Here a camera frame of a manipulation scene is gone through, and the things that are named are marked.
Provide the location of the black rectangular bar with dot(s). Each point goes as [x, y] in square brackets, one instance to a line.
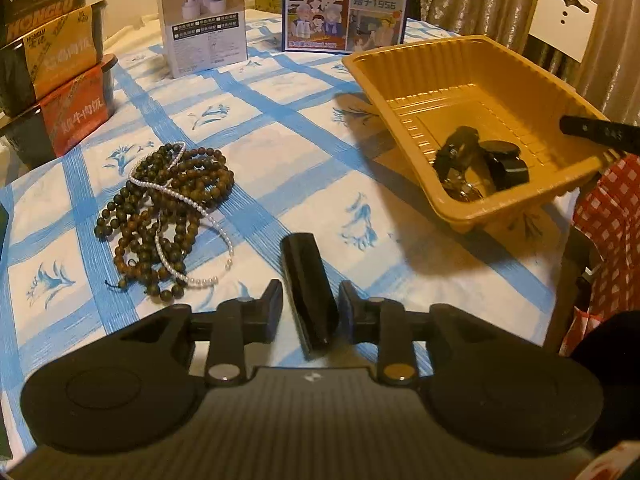
[307, 290]

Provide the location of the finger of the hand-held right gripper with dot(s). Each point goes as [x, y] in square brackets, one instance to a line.
[580, 126]

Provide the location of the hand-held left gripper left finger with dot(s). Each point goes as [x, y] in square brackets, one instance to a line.
[270, 312]

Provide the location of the white chair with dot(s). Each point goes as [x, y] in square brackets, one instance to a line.
[560, 25]

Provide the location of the red checked cloth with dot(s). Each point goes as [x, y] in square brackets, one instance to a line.
[615, 210]

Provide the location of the yellow plastic tray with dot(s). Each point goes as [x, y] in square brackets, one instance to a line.
[500, 105]

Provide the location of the red label rice bowl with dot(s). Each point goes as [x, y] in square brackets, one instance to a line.
[65, 115]

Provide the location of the blue illustrated milk carton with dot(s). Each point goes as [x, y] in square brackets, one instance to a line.
[345, 10]

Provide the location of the yellow label rice bowl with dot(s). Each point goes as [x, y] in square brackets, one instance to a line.
[50, 55]

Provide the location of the blue checked tablecloth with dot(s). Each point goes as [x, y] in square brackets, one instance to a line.
[300, 160]

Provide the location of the small white product box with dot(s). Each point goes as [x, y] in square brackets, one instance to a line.
[205, 20]

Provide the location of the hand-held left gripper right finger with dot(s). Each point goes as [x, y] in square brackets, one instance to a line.
[350, 312]

